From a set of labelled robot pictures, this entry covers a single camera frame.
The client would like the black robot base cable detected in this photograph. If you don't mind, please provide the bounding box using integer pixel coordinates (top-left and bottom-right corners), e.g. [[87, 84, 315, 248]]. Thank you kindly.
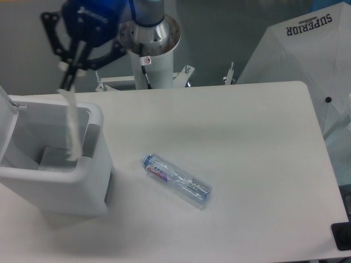
[[138, 42, 153, 90]]

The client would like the black device at table edge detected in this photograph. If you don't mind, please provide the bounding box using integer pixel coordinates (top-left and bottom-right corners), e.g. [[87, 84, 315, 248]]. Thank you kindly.
[[331, 222, 350, 251]]

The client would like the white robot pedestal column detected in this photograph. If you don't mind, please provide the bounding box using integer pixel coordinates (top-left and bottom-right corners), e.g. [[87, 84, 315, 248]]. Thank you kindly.
[[120, 14, 180, 76]]

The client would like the clear plastic water bottle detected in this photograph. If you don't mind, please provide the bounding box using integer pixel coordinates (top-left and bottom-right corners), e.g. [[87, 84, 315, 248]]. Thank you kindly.
[[140, 153, 212, 209]]

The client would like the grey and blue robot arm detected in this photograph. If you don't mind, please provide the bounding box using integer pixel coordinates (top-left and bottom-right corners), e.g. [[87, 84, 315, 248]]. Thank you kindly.
[[41, 1, 165, 91]]

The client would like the white open trash can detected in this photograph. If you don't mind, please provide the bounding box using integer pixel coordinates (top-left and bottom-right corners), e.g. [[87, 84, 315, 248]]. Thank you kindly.
[[1, 90, 113, 216]]

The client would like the white metal mounting frame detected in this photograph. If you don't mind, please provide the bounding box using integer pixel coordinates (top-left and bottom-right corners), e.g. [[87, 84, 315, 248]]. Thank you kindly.
[[94, 61, 237, 92]]

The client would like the white umbrella with lettering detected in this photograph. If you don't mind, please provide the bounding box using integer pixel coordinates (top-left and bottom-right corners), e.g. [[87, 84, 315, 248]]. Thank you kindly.
[[237, 2, 350, 134]]

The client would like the white plastic pouch green label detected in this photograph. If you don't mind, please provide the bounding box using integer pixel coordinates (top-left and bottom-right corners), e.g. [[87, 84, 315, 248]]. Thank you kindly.
[[58, 40, 82, 161]]

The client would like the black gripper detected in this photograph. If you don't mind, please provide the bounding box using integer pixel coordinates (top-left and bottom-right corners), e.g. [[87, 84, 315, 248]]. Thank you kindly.
[[41, 1, 129, 91]]

